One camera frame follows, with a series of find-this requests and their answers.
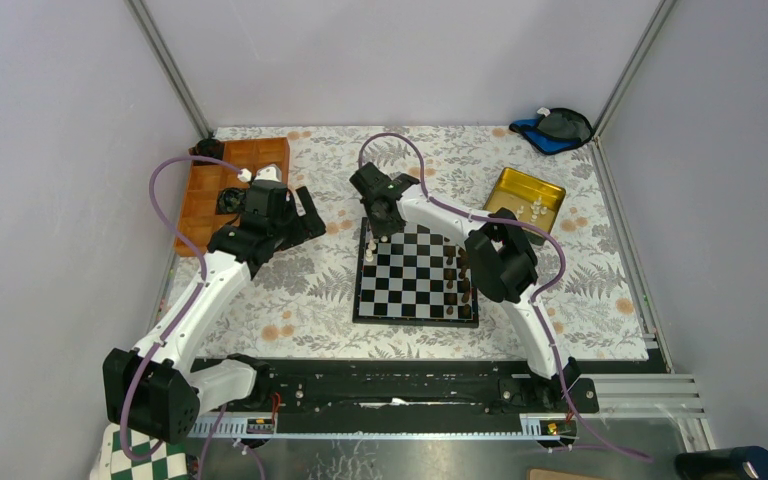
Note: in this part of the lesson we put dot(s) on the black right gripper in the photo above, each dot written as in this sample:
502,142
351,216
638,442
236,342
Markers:
378,230

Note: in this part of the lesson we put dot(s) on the dark cylinder bottle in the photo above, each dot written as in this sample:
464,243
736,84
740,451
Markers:
737,463

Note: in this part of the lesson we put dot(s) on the dark chess pieces row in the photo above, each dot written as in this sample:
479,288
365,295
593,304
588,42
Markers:
457,296

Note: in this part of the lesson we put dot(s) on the floral white table mat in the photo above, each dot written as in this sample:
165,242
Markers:
301,302

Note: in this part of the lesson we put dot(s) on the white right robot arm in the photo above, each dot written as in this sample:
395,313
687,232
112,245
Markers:
499,254

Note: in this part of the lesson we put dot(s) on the gold metal tin box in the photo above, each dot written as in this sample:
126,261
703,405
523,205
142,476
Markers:
533,201

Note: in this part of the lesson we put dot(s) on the dark rolled cloth corner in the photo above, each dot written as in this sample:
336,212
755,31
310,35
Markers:
209,148

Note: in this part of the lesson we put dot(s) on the black white chess board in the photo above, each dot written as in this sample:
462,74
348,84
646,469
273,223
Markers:
403,285

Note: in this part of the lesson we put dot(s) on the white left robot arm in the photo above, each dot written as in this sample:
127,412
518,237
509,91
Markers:
153,388

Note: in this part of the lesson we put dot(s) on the orange wooden divided tray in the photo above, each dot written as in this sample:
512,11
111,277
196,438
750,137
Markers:
198,219

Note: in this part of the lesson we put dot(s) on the dark rolled cloth in tray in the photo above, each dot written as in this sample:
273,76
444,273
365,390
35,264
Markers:
230,200

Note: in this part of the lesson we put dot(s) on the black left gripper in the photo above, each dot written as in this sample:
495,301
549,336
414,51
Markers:
314,226

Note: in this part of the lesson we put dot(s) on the blue black cloth bundle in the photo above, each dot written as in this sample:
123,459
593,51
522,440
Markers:
554,130

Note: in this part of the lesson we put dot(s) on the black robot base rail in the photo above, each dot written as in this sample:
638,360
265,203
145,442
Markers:
410,396

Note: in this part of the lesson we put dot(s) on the green white rolled chess mat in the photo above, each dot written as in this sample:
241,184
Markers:
167,462

